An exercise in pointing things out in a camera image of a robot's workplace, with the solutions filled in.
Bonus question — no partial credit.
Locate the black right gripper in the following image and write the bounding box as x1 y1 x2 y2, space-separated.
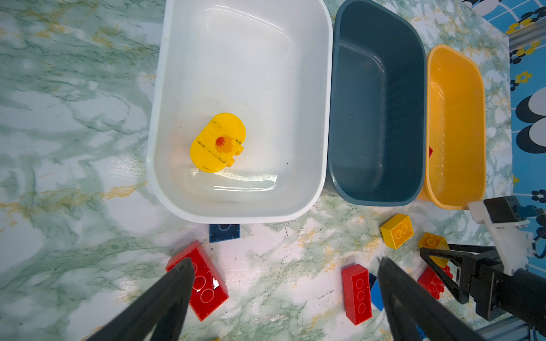
419 244 545 335

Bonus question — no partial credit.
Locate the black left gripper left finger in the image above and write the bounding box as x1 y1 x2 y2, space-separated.
90 259 194 340

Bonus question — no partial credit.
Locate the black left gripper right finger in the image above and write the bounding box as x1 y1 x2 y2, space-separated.
378 257 483 340

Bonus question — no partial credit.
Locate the small red lego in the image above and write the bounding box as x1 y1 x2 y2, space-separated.
417 267 445 300

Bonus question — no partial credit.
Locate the yellow tall lego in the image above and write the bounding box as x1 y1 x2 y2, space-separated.
418 232 450 268

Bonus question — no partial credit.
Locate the yellow plastic bin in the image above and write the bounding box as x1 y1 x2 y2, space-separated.
418 45 486 210

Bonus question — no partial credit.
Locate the dark teal plastic bin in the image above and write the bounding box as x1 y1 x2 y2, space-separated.
327 1 427 207

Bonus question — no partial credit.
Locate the yellow round lego piece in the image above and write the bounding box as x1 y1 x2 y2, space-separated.
190 113 246 173

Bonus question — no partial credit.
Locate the white plastic bin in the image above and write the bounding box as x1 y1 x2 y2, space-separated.
146 1 333 224

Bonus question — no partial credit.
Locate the blue lego centre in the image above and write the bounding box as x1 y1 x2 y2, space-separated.
369 273 384 311

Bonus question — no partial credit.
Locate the yellow lego centre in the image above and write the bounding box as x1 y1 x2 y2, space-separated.
380 214 415 249

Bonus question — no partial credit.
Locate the small dark blue lego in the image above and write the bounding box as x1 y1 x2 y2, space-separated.
209 224 240 243

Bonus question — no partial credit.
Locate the aluminium front rail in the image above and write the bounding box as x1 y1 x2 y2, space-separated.
476 316 545 340

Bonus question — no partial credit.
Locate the aluminium corner post right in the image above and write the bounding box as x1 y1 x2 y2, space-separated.
508 18 546 51

